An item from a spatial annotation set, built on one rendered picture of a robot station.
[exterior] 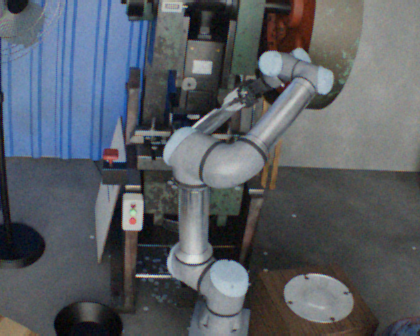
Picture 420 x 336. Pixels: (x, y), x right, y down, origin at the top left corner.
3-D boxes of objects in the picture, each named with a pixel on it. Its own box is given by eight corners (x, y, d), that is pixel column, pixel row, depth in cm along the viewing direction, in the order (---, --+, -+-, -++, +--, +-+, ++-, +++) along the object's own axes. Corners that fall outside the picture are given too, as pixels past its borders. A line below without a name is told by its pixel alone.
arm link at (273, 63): (292, 57, 142) (308, 59, 150) (259, 47, 148) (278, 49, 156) (285, 83, 144) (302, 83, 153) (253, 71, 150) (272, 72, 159)
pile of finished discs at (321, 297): (364, 315, 184) (365, 314, 184) (300, 328, 176) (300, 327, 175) (334, 271, 208) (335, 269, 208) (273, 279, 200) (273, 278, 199)
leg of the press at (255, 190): (252, 313, 230) (293, 136, 188) (227, 314, 228) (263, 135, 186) (220, 207, 310) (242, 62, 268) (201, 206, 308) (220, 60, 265)
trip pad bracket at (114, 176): (126, 211, 200) (128, 167, 191) (101, 210, 198) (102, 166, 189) (125, 202, 205) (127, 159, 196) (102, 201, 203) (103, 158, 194)
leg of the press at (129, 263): (136, 314, 220) (146, 129, 178) (111, 313, 218) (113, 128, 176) (130, 204, 300) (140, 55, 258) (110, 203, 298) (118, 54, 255)
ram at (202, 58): (217, 114, 200) (227, 42, 187) (179, 112, 198) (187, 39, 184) (211, 98, 215) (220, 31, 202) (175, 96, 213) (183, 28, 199)
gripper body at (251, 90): (229, 89, 168) (256, 72, 161) (241, 84, 175) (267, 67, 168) (242, 109, 168) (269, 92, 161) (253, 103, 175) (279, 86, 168)
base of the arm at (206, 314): (240, 342, 154) (246, 321, 149) (193, 334, 155) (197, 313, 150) (244, 311, 167) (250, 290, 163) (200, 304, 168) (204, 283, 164)
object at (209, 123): (187, 128, 167) (186, 126, 167) (167, 161, 193) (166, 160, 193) (250, 90, 180) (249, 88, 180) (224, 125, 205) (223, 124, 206)
